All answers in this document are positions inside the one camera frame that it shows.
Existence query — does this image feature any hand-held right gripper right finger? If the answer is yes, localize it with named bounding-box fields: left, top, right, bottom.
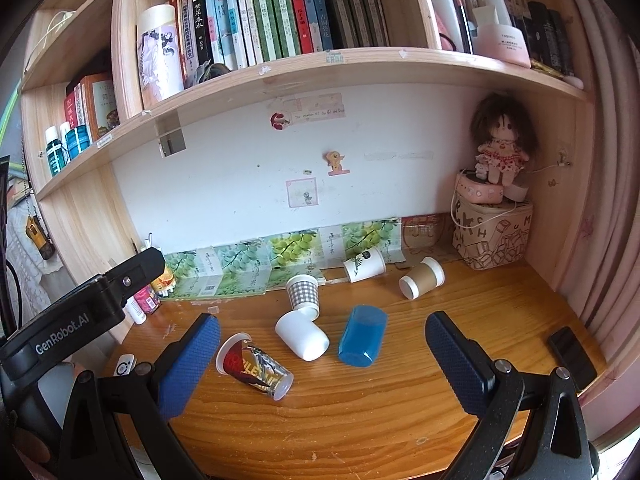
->
left=424, top=311, right=599, bottom=480

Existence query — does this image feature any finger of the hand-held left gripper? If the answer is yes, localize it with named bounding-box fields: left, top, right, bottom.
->
left=106, top=247, right=166, bottom=307

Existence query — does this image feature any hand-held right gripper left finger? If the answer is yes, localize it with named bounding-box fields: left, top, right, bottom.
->
left=57, top=313, right=221, bottom=480

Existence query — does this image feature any red patterned paper cup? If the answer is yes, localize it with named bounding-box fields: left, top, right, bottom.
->
left=215, top=332, right=294, bottom=401

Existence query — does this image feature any brown paper cup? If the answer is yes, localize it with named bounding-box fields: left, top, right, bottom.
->
left=398, top=256, right=446, bottom=301

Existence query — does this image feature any blue plastic cup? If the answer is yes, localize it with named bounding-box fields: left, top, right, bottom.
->
left=338, top=304, right=389, bottom=369

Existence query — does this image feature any white plastic cup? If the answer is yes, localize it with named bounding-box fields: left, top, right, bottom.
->
left=274, top=310, right=330, bottom=361

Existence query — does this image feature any white green print paper cup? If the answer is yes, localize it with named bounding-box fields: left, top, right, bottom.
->
left=342, top=246, right=387, bottom=284

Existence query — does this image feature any checked paper cup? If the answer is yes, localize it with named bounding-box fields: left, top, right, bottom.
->
left=285, top=275, right=321, bottom=321

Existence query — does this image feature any orange toy figure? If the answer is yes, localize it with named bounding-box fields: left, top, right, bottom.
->
left=151, top=265, right=177, bottom=295

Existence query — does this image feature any pink small bottle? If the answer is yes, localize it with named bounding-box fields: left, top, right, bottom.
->
left=134, top=285, right=162, bottom=315

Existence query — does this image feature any white small bottle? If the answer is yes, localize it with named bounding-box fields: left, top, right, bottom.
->
left=125, top=296, right=147, bottom=325

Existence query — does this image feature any green grape print box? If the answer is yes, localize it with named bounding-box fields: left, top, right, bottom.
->
left=214, top=240, right=272, bottom=281
left=164, top=249, right=217, bottom=285
left=320, top=219, right=404, bottom=267
left=170, top=267, right=275, bottom=300
left=269, top=229, right=322, bottom=272

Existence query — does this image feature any yellow black hanging tool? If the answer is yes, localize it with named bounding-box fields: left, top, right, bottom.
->
left=25, top=215, right=56, bottom=261

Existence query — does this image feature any black phone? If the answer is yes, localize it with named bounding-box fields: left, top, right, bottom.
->
left=546, top=326, right=599, bottom=394

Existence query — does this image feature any beige printed storage box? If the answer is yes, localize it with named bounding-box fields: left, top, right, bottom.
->
left=452, top=195, right=535, bottom=272

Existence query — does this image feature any brown print box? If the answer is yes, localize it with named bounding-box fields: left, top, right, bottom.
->
left=401, top=214, right=445, bottom=257

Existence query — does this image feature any teal bottle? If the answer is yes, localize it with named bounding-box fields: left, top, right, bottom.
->
left=65, top=122, right=93, bottom=162
left=44, top=126, right=67, bottom=178

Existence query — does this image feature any pink round case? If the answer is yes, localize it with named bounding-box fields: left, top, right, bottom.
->
left=455, top=170, right=507, bottom=206

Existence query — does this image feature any orange cover book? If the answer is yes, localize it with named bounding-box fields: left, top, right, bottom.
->
left=80, top=73, right=121, bottom=136

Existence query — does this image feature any red spine book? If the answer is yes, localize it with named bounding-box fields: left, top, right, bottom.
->
left=63, top=91, right=82, bottom=128

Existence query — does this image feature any white printed canister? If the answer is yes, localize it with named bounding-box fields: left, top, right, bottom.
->
left=136, top=3, right=185, bottom=103

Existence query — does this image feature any brown haired rag doll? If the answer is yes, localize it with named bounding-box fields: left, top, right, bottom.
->
left=471, top=91, right=538, bottom=187

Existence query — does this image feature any taped paper note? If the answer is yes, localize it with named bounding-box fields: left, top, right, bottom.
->
left=290, top=93, right=348, bottom=122

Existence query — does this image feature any pink curtain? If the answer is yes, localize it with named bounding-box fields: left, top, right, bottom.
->
left=560, top=0, right=640, bottom=411

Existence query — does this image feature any row of books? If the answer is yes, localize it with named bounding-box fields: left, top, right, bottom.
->
left=169, top=0, right=392, bottom=75
left=449, top=0, right=577, bottom=78

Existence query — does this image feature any wooden bookshelf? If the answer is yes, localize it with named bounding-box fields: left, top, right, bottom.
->
left=19, top=0, right=598, bottom=311

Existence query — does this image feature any pink white box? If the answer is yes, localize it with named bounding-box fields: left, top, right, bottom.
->
left=472, top=22, right=532, bottom=69

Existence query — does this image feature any metal shelf bracket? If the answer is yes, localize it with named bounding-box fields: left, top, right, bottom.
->
left=156, top=109, right=187, bottom=157

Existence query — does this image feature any white cable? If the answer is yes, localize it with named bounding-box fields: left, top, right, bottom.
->
left=449, top=160, right=573, bottom=233

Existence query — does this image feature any pink frame sticker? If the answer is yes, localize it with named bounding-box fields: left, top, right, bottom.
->
left=286, top=178, right=321, bottom=209

